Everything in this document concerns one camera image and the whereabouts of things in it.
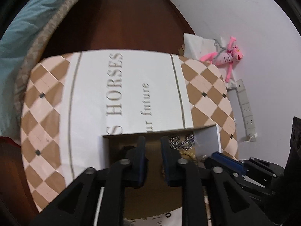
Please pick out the finger of the black-blue right gripper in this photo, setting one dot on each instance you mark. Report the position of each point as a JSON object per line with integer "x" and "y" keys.
{"x": 195, "y": 203}

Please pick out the black-blue left gripper finger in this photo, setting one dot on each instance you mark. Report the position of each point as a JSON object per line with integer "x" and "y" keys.
{"x": 96, "y": 197}

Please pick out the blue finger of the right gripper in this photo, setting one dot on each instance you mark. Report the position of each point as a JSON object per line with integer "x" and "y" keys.
{"x": 228, "y": 162}

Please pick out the white power strip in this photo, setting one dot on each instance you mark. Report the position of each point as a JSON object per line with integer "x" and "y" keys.
{"x": 243, "y": 117}

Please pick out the white cardboard box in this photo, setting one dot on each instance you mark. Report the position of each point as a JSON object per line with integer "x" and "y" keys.
{"x": 156, "y": 196}

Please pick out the checkered printed tablecloth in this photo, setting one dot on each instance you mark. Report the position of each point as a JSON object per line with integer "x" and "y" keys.
{"x": 85, "y": 109}

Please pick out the pink panther plush toy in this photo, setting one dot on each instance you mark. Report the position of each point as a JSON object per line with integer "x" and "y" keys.
{"x": 228, "y": 55}

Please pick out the white box under plush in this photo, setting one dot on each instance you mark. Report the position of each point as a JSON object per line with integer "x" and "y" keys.
{"x": 196, "y": 46}

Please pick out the bed with patterned mattress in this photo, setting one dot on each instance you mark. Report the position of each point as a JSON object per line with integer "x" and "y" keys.
{"x": 34, "y": 55}

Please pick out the light blue duvet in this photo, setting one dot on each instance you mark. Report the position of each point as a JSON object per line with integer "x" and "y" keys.
{"x": 15, "y": 43}

